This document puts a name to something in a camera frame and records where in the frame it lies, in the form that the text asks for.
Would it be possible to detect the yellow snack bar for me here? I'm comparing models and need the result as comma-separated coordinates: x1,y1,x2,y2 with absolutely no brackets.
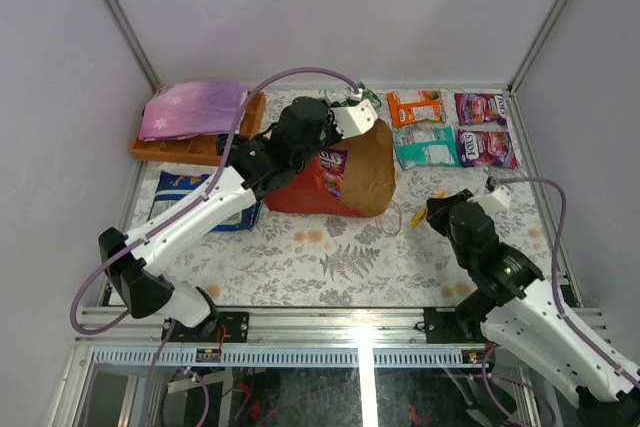
410,190,447,228

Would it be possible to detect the teal candy bag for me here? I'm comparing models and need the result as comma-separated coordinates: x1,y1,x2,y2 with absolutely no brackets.
393,126,461,170

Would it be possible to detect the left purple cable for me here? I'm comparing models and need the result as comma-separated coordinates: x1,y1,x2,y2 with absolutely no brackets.
68,66,364,427

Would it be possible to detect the orange wooden tray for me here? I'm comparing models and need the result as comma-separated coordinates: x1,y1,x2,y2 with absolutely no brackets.
130,92,266,166

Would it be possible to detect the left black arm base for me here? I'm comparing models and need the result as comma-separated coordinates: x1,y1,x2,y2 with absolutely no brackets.
169,310,250,344

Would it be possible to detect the purple plastic package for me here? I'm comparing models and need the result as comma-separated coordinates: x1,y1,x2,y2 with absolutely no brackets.
138,81,247,142

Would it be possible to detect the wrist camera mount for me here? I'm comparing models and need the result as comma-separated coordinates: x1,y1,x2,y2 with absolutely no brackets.
468,177,512,214
331,97,378,139

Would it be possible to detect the white Fox's candy bag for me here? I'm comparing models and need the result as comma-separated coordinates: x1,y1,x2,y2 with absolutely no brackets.
454,92,507,127

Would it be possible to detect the floral table mat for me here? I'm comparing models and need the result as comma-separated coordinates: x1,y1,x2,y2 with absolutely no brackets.
125,94,553,307

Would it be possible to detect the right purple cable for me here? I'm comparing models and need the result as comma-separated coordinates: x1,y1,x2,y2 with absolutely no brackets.
480,176,640,427

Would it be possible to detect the red paper bag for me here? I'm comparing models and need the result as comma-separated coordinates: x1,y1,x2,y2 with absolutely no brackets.
264,119,396,218

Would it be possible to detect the aluminium front rail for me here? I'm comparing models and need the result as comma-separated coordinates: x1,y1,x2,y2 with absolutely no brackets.
74,305,612,347

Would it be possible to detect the orange Fox's candy bag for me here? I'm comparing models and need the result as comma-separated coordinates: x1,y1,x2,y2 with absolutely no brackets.
387,90,446,129

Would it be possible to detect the blue Doritos chip bag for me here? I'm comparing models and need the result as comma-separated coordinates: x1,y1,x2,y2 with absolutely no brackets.
152,170,264,232

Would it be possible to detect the blue white cable duct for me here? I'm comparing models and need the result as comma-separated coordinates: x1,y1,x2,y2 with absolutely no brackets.
93,346,484,368

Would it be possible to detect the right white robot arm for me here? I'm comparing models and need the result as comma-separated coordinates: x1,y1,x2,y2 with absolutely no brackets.
426,187,639,426

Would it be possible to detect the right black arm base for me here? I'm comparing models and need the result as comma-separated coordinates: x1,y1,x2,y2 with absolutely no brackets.
423,291,497,345

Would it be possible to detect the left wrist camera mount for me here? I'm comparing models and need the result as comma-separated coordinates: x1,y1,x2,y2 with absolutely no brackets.
331,97,378,139

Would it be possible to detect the purple Fox's candy bag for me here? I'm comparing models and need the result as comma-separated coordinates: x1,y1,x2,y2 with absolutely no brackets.
318,149,348,199
457,130,518,169

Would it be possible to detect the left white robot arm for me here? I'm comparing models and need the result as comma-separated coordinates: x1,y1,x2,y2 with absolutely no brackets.
98,97,346,342

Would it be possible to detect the dark floral cloth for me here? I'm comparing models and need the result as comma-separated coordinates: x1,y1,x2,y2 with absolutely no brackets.
216,134,245,156

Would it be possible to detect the green snack packet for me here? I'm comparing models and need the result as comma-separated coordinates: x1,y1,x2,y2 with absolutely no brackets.
322,89,382,109

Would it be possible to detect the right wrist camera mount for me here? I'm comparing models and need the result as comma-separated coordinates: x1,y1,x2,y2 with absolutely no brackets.
468,177,512,214

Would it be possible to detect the purple cable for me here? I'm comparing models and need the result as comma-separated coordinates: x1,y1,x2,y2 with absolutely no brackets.
68,66,364,427
480,176,640,427

